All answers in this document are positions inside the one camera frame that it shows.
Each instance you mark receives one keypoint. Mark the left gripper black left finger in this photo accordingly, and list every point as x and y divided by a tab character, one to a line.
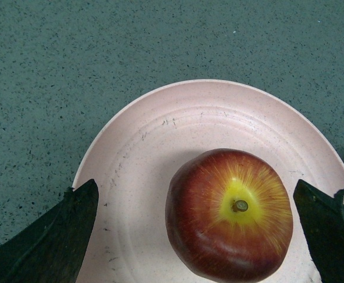
52	248

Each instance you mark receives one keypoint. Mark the pink round plate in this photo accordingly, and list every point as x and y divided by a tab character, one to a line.
136	154

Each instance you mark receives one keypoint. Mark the red apple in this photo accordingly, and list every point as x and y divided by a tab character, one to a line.
228	216

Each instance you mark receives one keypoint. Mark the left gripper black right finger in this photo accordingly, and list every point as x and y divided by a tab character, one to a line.
322	220

